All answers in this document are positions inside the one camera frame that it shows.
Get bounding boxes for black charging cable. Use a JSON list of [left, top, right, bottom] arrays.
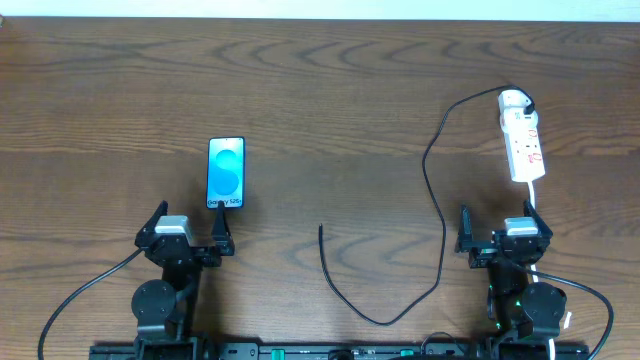
[[317, 84, 536, 327]]

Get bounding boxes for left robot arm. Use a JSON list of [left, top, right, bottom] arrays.
[[131, 201, 235, 360]]

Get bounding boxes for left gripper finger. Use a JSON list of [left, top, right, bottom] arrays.
[[135, 200, 168, 245], [211, 201, 235, 256]]

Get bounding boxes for black right camera cable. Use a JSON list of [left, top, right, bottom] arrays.
[[499, 254, 615, 360]]

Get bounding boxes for white power strip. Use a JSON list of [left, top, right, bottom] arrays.
[[500, 108, 546, 183]]

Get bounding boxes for white USB charger adapter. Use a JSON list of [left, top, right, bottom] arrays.
[[498, 88, 535, 115]]

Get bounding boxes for blue Galaxy smartphone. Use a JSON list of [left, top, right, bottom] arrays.
[[206, 137, 246, 209]]

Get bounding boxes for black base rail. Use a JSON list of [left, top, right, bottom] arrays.
[[89, 341, 591, 360]]

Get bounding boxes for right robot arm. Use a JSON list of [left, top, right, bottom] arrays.
[[455, 201, 567, 359]]

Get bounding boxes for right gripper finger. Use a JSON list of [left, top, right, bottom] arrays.
[[523, 200, 553, 239], [455, 205, 474, 253]]

